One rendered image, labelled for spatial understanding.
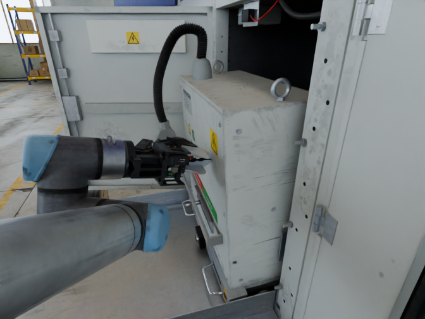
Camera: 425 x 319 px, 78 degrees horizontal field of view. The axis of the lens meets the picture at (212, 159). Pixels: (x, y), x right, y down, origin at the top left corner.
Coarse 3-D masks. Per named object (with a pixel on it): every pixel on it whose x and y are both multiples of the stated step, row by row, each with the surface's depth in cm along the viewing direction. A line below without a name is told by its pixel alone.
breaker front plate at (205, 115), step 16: (192, 96) 72; (192, 112) 76; (208, 112) 57; (192, 128) 81; (208, 128) 60; (208, 144) 63; (224, 160) 51; (192, 176) 100; (208, 176) 70; (224, 176) 53; (192, 192) 108; (208, 192) 74; (224, 192) 56; (208, 208) 78; (224, 208) 58; (208, 224) 80; (224, 224) 61; (224, 240) 64; (224, 256) 67; (224, 272) 71
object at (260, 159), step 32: (224, 96) 58; (256, 96) 56; (288, 96) 54; (224, 128) 48; (256, 128) 50; (288, 128) 52; (256, 160) 53; (288, 160) 55; (256, 192) 56; (288, 192) 59; (256, 224) 60; (256, 256) 65
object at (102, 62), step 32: (64, 32) 96; (96, 32) 94; (128, 32) 94; (160, 32) 94; (64, 64) 101; (96, 64) 101; (128, 64) 101; (64, 96) 104; (96, 96) 106; (128, 96) 107; (64, 128) 109; (96, 128) 112; (128, 128) 112
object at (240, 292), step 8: (192, 208) 107; (200, 216) 94; (208, 248) 84; (216, 256) 77; (216, 264) 75; (216, 272) 77; (224, 280) 70; (240, 288) 67; (232, 296) 65; (240, 296) 65
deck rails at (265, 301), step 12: (168, 192) 111; (180, 192) 112; (168, 204) 113; (180, 204) 113; (240, 300) 65; (252, 300) 66; (264, 300) 68; (192, 312) 62; (204, 312) 63; (216, 312) 64; (228, 312) 66; (240, 312) 67; (252, 312) 68; (264, 312) 69
